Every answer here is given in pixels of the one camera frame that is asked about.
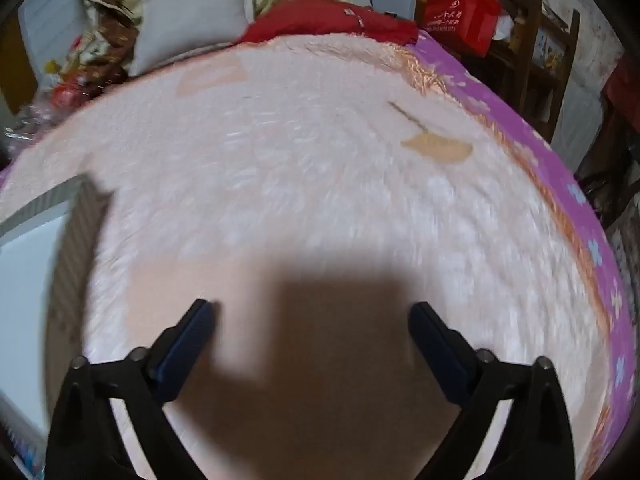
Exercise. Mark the white slatted headboard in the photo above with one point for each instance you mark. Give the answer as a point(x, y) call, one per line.
point(50, 15)

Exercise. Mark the purple floral bedsheet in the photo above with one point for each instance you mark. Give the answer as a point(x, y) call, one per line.
point(500, 110)

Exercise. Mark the grey pillow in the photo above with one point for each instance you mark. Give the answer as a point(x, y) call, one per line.
point(195, 15)

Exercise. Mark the red cushion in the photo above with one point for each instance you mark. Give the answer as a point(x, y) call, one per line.
point(320, 22)

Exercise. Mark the striped cardboard tray box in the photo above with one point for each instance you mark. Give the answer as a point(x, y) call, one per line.
point(25, 285)

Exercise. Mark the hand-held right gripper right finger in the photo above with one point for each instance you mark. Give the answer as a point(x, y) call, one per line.
point(440, 355)

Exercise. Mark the red shopping bag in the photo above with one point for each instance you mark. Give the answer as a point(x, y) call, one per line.
point(470, 15)

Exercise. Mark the pile of plastic bags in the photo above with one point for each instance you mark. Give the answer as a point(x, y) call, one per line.
point(75, 85)

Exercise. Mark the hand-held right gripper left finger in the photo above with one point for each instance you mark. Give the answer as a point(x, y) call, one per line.
point(186, 350)

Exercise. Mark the pink fuzzy blanket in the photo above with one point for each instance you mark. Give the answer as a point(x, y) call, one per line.
point(310, 185)

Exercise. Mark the wooden chair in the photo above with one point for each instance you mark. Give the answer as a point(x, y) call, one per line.
point(525, 75)

